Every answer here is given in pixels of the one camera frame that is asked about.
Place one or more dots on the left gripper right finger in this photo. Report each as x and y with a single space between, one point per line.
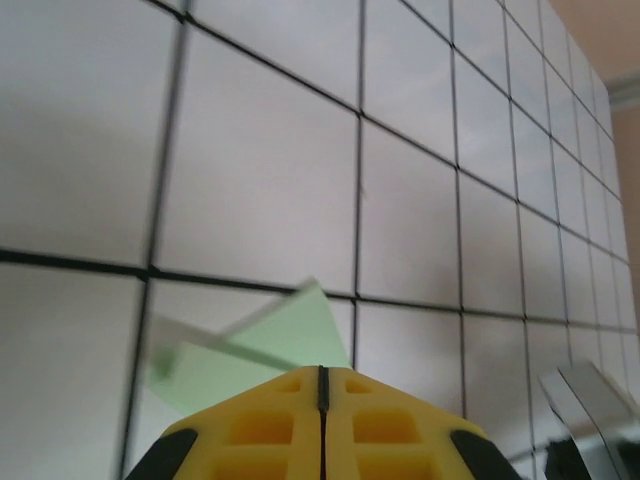
385 440

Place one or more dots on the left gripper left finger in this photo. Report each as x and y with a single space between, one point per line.
260 440

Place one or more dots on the light green paper sheet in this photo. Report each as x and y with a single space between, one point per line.
300 335

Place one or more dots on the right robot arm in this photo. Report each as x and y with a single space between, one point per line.
580 395

